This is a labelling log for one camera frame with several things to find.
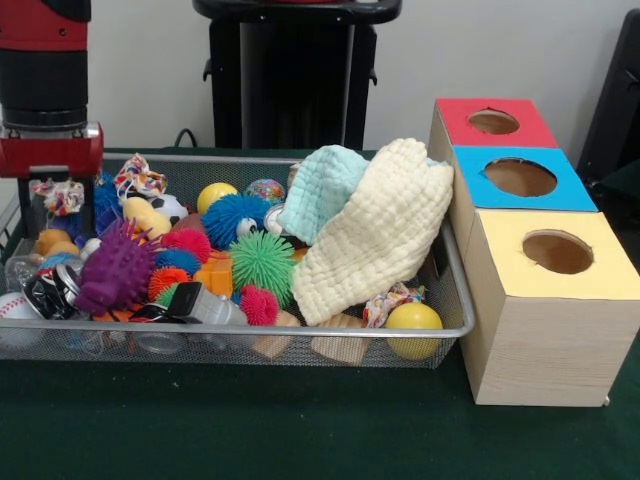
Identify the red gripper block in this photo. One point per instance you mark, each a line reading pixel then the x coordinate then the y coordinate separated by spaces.
pixel 50 155

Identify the clear plastic bottle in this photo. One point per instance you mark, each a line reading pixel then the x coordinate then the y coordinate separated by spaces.
pixel 22 272

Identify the light blue waffle cloth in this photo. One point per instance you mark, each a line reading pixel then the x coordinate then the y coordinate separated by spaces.
pixel 320 190

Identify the cream waffle cloth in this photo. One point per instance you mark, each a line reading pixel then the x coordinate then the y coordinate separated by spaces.
pixel 375 235

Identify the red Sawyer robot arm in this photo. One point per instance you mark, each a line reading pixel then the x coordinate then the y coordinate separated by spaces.
pixel 45 75

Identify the wooden box with three holes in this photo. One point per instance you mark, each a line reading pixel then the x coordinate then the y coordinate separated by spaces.
pixel 550 350

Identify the crumpled colourful printed wrapper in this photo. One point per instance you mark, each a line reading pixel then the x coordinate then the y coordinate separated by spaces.
pixel 142 180
pixel 60 197

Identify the purple spiky rubber toy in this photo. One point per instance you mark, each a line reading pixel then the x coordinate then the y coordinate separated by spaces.
pixel 117 270

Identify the crushed black can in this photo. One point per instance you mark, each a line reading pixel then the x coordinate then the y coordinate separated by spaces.
pixel 45 297

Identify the white baseball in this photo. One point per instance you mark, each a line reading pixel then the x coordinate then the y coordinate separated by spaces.
pixel 17 307

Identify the blue spiky ball with eyes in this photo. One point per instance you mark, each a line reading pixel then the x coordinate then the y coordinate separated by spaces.
pixel 230 215

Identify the plain green spiky ball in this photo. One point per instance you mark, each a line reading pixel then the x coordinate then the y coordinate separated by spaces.
pixel 262 265

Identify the dark green table cloth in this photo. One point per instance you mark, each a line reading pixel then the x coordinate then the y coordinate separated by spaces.
pixel 250 425

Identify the large yellow ball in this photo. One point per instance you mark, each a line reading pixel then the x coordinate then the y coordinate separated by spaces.
pixel 414 330

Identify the neighbouring green covered table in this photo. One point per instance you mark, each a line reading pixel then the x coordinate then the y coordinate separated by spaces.
pixel 625 200

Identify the black chair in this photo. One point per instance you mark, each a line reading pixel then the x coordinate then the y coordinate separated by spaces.
pixel 620 100

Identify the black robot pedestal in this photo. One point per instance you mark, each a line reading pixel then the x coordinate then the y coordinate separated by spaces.
pixel 280 75

